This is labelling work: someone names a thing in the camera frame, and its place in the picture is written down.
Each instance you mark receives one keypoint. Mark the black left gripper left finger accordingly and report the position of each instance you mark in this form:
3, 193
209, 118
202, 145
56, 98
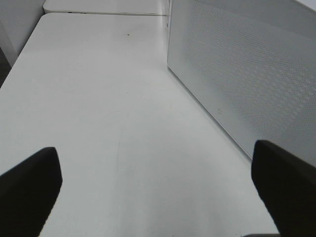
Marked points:
28, 193

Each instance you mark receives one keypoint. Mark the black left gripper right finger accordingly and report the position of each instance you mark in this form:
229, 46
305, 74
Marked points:
287, 186

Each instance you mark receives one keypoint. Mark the white microwave door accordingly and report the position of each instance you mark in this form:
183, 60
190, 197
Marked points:
252, 65

